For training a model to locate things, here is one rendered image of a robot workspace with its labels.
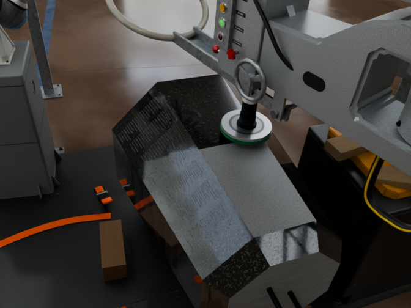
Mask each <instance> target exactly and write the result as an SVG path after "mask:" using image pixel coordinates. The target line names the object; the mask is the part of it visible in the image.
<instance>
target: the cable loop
mask: <svg viewBox="0 0 411 308"><path fill-rule="evenodd" d="M384 161H385V160H383V159H382V158H380V157H378V156H377V155H376V157H375V158H374V161H373V163H372V165H371V168H370V170H369V172H368V175H367V177H366V181H365V184H364V188H363V198H364V200H365V203H366V205H367V206H368V207H369V209H370V210H371V211H372V212H373V213H374V214H375V215H377V216H378V217H379V218H380V219H381V220H383V221H384V222H386V223H387V224H389V225H390V226H392V227H393V228H395V229H396V230H398V231H400V232H403V233H406V234H410V235H411V225H410V224H406V223H404V222H402V221H400V220H398V219H396V218H395V217H394V216H392V215H391V214H389V213H388V212H386V211H385V210H384V209H383V208H382V207H380V206H379V205H378V204H377V202H376V201H375V200H374V198H373V189H374V184H375V182H376V179H377V176H378V174H379V172H380V170H381V167H382V165H383V163H384Z"/></svg>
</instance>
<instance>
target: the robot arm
mask: <svg viewBox="0 0 411 308"><path fill-rule="evenodd" d="M28 1H29V0H0V25H1V26H2V27H4V28H7V29H11V30H16V29H19V28H21V27H22V25H24V24H25V22H26V20H27V18H28V15H27V13H28V12H27V8H28V5H27V2H28Z"/></svg>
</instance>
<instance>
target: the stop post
mask: <svg viewBox="0 0 411 308"><path fill-rule="evenodd" d="M27 5H28V8H27V12H28V13H27V15H28V18H27V20H28V25H29V30H30V33H31V38H32V43H33V46H34V51H35V56H36V59H37V64H38V68H39V72H40V77H41V80H42V86H40V88H41V91H42V96H43V99H44V100H45V99H50V98H60V97H63V95H62V87H61V84H56V85H53V80H52V77H51V72H50V66H49V63H48V57H47V54H46V48H45V43H44V39H43V34H42V28H41V25H40V20H39V14H38V11H37V6H36V2H35V0H29V1H28V2H27Z"/></svg>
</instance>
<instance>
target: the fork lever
mask: <svg viewBox="0 0 411 308"><path fill-rule="evenodd" d="M193 30H194V31H195V36H194V37H192V38H188V39H186V38H185V37H183V36H182V35H180V34H179V33H177V32H176V31H173V35H174V37H175V41H174V43H175V44H176V45H178V46H179V47H181V48H182V49H183V50H185V51H186V52H188V53H189V54H191V55H192V56H193V57H195V58H197V60H199V61H201V62H202V63H203V64H205V65H206V66H208V67H209V68H211V69H212V70H213V71H215V72H216V73H218V74H219V75H220V76H222V77H223V78H224V79H226V80H228V81H229V82H230V83H232V84H233V85H235V82H234V79H233V78H231V77H230V76H228V75H227V74H225V73H223V72H222V71H221V70H219V69H218V54H219V53H217V54H216V53H214V52H213V47H214V46H215V45H216V44H214V43H213V37H212V36H211V35H209V34H207V33H206V32H204V31H203V30H201V29H200V28H198V27H196V26H193ZM241 86H242V88H243V90H244V91H245V92H246V87H245V86H243V85H242V84H241ZM260 91H261V89H260V88H259V89H257V90H251V92H250V96H252V97H256V96H258V95H259V93H260ZM272 102H273V97H272V96H270V95H269V94H267V93H265V95H264V97H263V98H262V99H261V100H259V101H258V103H260V104H261V105H263V106H264V107H266V108H267V109H268V110H270V115H271V117H272V118H273V119H277V118H278V113H277V111H276V110H271V108H272ZM296 107H298V106H297V105H296V104H294V103H290V104H287V105H285V108H284V114H283V120H284V121H285V122H287V121H288V120H289V116H290V113H291V109H294V108H296Z"/></svg>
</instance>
